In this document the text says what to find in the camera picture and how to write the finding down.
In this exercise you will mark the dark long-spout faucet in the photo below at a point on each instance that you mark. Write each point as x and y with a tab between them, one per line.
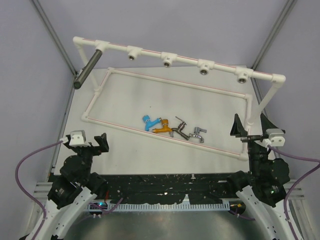
87	69

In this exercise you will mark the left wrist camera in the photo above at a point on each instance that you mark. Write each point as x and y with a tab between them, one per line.
76	138

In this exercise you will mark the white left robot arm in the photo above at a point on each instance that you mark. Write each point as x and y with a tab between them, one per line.
73	190

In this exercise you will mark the grey metal faucet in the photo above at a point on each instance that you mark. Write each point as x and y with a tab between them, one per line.
180	128

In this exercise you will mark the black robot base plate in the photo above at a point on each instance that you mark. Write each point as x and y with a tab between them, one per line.
169	189

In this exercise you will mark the chrome metal faucet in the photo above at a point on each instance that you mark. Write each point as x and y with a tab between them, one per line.
197	134

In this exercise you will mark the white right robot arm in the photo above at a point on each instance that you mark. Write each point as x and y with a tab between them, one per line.
262	188

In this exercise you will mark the white PVC pipe frame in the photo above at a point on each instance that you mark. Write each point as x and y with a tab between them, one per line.
204	93

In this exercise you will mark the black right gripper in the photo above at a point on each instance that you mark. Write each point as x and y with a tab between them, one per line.
238	129

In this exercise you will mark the orange plastic faucet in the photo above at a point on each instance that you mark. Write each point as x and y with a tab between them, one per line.
165	127

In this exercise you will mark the blue plastic faucet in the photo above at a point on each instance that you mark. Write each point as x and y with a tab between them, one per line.
150	123

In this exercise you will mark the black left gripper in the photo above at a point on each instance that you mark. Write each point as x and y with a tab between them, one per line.
101	140

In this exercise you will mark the white slotted cable duct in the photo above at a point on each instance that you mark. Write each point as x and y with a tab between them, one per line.
182	207

